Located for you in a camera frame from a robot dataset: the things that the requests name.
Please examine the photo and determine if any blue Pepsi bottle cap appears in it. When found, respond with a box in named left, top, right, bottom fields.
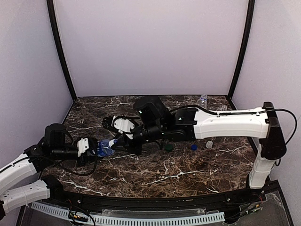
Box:
left=190, top=144, right=198, bottom=151

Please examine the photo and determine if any Pocari Sweat bottle white cap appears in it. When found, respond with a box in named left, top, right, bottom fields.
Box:
left=97, top=139, right=115, bottom=157

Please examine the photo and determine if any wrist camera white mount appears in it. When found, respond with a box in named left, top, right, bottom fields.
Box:
left=76, top=138, right=89, bottom=157
left=102, top=115, right=139, bottom=139

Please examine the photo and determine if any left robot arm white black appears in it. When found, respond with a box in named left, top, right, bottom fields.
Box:
left=0, top=123, right=97, bottom=218

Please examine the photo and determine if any black front table rail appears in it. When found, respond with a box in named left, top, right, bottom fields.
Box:
left=44, top=180, right=273, bottom=212

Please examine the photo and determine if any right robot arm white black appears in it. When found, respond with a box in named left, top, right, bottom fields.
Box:
left=111, top=96, right=287, bottom=189

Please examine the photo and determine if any black left camera cable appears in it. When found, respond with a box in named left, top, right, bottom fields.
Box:
left=54, top=155, right=99, bottom=176

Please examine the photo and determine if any clear plastic bottle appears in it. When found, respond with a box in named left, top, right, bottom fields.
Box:
left=217, top=105, right=228, bottom=111

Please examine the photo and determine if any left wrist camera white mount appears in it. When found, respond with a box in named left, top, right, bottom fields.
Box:
left=76, top=138, right=89, bottom=157

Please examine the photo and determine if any white slotted cable duct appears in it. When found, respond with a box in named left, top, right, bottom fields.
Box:
left=31, top=202, right=225, bottom=226

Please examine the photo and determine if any black left corner frame post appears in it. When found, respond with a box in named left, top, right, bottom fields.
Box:
left=46, top=0, right=77, bottom=102

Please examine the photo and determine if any black right corner frame post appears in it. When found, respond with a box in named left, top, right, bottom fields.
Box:
left=227, top=0, right=255, bottom=102

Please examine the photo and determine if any Pepsi bottle blue label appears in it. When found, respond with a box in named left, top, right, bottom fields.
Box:
left=197, top=94, right=207, bottom=109

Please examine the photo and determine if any black corner frame post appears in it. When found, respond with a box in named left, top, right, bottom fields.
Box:
left=46, top=0, right=77, bottom=102
left=227, top=0, right=255, bottom=102

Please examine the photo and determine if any green Starbucks bottle cap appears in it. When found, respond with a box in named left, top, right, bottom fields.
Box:
left=164, top=144, right=174, bottom=152

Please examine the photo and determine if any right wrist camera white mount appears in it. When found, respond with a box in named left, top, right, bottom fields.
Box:
left=102, top=115, right=139, bottom=139

